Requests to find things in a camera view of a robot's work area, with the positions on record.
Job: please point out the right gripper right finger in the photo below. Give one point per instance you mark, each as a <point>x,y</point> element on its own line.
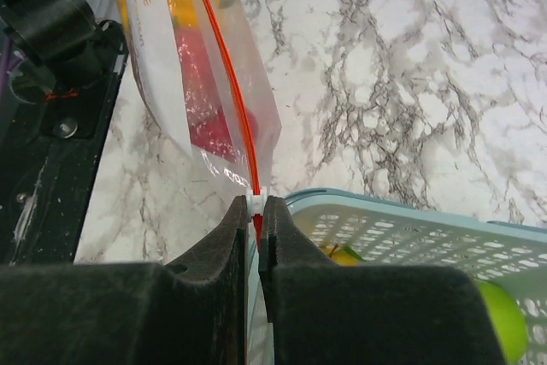
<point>324,313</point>

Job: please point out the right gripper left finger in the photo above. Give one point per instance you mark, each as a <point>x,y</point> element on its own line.
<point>191,311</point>

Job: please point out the teal white plastic basket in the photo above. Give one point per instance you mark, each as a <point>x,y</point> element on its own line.
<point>386,233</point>

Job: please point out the green apple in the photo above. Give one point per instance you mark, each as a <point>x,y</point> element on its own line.
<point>507,319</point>

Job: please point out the clear bag orange zipper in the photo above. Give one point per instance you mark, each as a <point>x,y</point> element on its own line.
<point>246,96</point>

